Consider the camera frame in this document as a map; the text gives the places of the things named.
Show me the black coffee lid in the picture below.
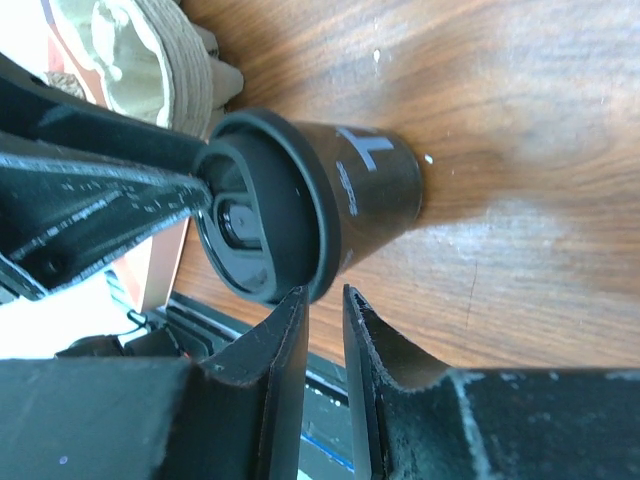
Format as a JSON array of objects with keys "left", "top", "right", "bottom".
[{"left": 194, "top": 108, "right": 341, "bottom": 305}]

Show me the cardboard cup carrier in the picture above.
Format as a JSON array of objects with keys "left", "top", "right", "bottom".
[{"left": 50, "top": 1, "right": 244, "bottom": 138}]

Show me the black coffee cup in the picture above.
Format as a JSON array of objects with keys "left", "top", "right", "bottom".
[{"left": 294, "top": 122, "right": 424, "bottom": 273}]

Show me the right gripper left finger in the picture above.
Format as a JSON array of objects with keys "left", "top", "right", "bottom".
[{"left": 192, "top": 287, "right": 309, "bottom": 479}]

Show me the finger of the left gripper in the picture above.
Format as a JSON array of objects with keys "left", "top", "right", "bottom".
[
  {"left": 1, "top": 55, "right": 205, "bottom": 174},
  {"left": 1, "top": 134, "right": 211, "bottom": 300}
]

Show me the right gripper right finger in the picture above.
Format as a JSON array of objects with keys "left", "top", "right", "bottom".
[{"left": 343, "top": 285, "right": 447, "bottom": 479}]

